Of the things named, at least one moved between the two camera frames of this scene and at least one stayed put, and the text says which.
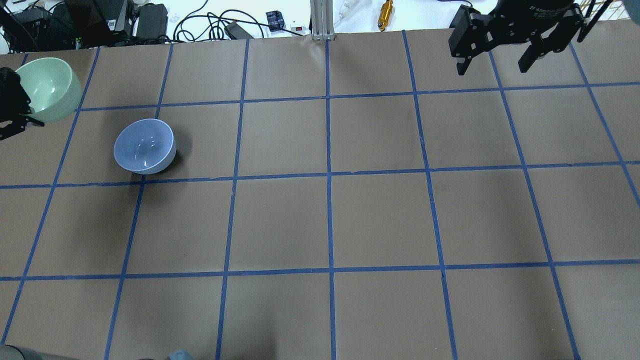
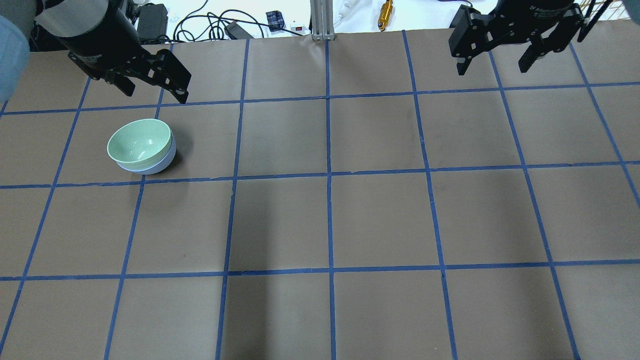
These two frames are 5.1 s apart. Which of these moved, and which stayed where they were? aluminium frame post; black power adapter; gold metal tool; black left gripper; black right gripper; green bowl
Moved: black left gripper; green bowl
Stayed: black power adapter; aluminium frame post; black right gripper; gold metal tool
